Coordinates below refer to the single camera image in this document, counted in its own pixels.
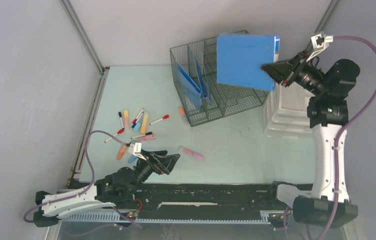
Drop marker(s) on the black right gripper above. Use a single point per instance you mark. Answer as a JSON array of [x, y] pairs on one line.
[[286, 72]]

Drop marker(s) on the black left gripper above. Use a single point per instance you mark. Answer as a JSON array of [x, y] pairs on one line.
[[158, 160]]

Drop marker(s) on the pink highlighter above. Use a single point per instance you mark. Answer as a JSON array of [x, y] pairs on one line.
[[191, 153], [147, 137]]

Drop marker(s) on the blue folder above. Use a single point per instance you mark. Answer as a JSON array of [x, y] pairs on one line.
[[204, 84], [190, 87], [240, 56]]

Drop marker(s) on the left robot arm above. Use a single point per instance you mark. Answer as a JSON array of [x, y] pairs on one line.
[[112, 191]]

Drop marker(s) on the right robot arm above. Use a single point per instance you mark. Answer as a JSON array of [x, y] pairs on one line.
[[327, 203]]

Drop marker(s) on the black marker near pink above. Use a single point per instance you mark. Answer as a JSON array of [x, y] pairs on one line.
[[142, 135]]

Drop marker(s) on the light blue highlighter lower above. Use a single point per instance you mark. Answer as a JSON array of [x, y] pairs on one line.
[[132, 159]]

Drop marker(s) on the orange highlighter lower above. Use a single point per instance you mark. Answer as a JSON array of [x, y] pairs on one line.
[[121, 152]]

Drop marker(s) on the red cap marker right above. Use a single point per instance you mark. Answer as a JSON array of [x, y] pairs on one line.
[[160, 119]]

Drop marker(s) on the red cap marker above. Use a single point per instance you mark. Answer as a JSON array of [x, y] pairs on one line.
[[114, 135], [160, 119]]

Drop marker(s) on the white plastic drawer organizer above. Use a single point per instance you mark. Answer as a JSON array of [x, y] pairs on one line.
[[285, 113]]

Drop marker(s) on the red cap marker lower left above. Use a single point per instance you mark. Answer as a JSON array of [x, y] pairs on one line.
[[114, 135]]

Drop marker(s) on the orange highlighter with yellow cap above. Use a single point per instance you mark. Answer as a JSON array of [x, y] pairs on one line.
[[126, 119]]

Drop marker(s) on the black cap whiteboard marker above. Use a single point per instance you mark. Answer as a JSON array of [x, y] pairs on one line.
[[121, 119]]

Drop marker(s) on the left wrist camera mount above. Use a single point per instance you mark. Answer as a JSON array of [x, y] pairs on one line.
[[135, 149]]

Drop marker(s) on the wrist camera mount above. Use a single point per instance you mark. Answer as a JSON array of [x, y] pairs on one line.
[[135, 149], [320, 42]]

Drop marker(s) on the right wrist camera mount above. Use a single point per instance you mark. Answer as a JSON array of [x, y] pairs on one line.
[[320, 42]]

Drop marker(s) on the green wire mesh organizer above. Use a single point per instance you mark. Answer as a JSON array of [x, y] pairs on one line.
[[225, 100]]

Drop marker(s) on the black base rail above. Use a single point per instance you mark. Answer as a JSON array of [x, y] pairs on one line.
[[198, 202]]

